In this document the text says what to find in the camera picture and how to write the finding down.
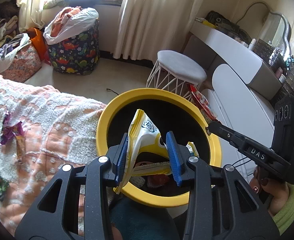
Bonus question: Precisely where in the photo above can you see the red snack packet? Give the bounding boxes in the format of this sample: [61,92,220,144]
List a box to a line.
[187,84,218,124]

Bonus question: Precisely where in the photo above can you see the yellow white snack bag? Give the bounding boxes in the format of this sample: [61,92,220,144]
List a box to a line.
[113,108,200,195]

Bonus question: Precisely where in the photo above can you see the green right sleeve forearm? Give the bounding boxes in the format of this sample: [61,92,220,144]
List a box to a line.
[273,184,294,235]

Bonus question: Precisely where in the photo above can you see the yellow round trash bin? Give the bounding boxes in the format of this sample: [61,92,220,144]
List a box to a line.
[96,87,222,209]

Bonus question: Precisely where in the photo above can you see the right hand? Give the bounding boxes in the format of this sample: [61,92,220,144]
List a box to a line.
[250,166,290,217]

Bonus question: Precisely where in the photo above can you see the white vanity desk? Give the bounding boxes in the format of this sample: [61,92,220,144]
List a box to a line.
[183,19,288,168]

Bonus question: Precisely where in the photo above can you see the orange white bed quilt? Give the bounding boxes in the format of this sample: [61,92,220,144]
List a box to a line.
[0,76,105,234]

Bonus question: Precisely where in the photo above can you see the purple candy wrapper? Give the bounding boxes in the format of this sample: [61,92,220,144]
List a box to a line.
[0,112,24,145]

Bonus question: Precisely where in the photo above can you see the vanity mirror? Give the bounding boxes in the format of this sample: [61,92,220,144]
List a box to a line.
[258,10,291,61]

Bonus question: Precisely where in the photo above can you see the dinosaur print laundry basket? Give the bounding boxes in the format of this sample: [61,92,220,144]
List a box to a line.
[48,20,100,75]

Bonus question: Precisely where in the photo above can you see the pink floral storage bag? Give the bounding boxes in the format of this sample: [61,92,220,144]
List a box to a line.
[1,42,42,83]

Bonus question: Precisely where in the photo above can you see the white plastic bag clothes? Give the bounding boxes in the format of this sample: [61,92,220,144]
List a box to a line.
[0,33,31,73]

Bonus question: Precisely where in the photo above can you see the orange bag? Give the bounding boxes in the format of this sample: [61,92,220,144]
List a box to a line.
[26,28,48,61]

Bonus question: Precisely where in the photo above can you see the white bag with clothes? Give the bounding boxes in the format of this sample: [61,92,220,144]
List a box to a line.
[43,7,99,46]

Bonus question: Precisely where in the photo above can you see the cream curtain right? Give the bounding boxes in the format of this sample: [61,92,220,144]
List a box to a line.
[113,0,203,62]

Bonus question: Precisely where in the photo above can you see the cream curtain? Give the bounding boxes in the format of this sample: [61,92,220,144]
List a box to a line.
[17,0,45,33]
[113,0,203,62]

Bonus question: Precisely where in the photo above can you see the pile of clothes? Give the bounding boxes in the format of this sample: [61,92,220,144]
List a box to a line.
[0,0,19,41]

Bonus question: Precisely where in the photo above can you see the cream curtain left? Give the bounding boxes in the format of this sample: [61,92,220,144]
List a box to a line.
[17,0,45,33]

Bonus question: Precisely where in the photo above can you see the white wire stool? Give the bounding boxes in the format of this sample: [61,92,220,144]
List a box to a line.
[146,50,207,100]

